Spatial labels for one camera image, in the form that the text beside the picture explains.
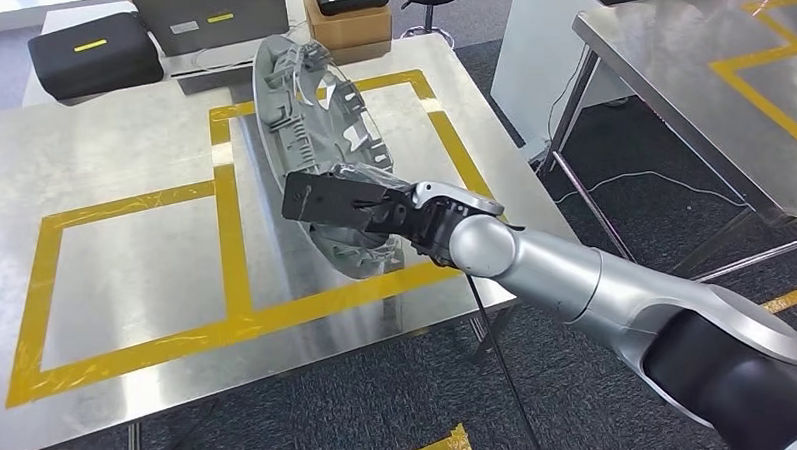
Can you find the grey case yellow label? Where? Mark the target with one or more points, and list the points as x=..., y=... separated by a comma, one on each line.
x=246, y=30

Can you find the cardboard box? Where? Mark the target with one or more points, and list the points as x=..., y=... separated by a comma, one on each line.
x=359, y=36

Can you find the yellow floor tape corner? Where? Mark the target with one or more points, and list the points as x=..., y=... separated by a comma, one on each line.
x=459, y=443

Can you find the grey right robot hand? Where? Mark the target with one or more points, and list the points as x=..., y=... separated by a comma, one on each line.
x=370, y=177

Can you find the silver wheel cover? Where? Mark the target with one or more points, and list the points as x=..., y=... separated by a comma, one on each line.
x=302, y=121

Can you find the steel workbench table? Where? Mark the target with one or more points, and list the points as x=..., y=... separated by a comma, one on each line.
x=665, y=75
x=108, y=260

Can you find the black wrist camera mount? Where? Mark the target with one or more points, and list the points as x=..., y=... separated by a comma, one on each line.
x=318, y=203

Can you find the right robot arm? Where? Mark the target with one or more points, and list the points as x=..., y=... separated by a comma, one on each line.
x=559, y=271

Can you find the black case yellow label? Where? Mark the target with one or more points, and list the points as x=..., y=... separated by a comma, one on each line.
x=95, y=68

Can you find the white partition panel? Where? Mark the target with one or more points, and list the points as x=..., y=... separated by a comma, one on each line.
x=532, y=60

